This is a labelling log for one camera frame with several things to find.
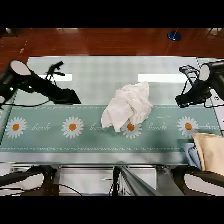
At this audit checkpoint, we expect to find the white shirt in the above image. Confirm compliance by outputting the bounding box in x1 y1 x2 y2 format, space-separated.
100 81 154 133

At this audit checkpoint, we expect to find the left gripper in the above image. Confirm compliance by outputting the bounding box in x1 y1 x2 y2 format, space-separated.
49 87 82 105

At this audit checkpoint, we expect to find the black cable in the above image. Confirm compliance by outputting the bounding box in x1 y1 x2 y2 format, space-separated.
110 165 122 197
0 98 52 110

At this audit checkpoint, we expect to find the silver frame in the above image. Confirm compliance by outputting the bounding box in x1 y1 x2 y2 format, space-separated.
0 161 224 197

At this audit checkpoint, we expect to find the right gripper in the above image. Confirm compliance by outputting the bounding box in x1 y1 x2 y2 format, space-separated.
174 87 203 108

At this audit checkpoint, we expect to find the beige garment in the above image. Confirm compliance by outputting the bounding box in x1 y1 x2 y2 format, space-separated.
192 132 224 177

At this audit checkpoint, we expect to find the blue round object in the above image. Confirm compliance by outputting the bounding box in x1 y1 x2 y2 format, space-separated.
167 30 183 43

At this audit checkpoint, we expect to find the light blue garment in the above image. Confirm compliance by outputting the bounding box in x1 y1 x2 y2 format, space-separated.
183 142 203 170

